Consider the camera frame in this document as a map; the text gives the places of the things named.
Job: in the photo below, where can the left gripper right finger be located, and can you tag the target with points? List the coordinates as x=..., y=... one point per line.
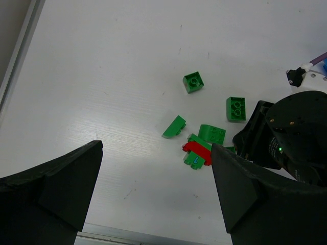
x=262, y=207

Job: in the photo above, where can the aluminium left rail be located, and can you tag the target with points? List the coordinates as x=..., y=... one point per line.
x=19, y=52

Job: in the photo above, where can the aluminium front rail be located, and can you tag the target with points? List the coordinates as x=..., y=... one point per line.
x=96, y=234

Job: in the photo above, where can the green red lego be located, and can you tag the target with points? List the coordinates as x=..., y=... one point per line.
x=198, y=152

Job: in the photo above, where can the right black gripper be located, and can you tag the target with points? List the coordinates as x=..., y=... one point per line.
x=288, y=134

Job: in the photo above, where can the green curved four-stud brick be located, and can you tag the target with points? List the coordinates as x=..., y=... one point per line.
x=212, y=134

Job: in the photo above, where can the green two-by-two lego brick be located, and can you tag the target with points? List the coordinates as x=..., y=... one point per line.
x=236, y=109

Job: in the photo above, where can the green curved lego brick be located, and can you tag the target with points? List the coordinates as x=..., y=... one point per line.
x=175, y=128

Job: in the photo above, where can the green hollow square brick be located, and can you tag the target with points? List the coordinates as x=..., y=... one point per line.
x=231, y=148

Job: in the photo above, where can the aluminium rail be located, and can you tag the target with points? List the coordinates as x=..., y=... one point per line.
x=19, y=52
x=96, y=234

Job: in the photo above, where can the blue plastic bin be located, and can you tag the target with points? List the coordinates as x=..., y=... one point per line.
x=325, y=66

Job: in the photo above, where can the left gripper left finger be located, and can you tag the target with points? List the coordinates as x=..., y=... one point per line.
x=48, y=204

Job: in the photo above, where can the green square lego brick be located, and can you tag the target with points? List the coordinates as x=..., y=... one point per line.
x=193, y=82

